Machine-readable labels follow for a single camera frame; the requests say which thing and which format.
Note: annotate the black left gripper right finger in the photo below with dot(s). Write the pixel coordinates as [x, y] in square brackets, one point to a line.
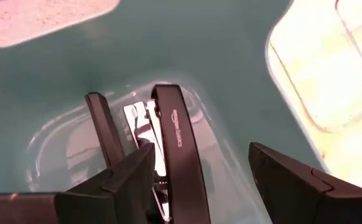
[293, 193]

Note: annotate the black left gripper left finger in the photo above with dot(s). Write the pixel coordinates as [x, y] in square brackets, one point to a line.
[122, 193]

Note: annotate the teal plastic bin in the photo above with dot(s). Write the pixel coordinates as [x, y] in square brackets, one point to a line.
[168, 46]

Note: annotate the large black stapler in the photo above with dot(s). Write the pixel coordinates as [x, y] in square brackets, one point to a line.
[178, 155]

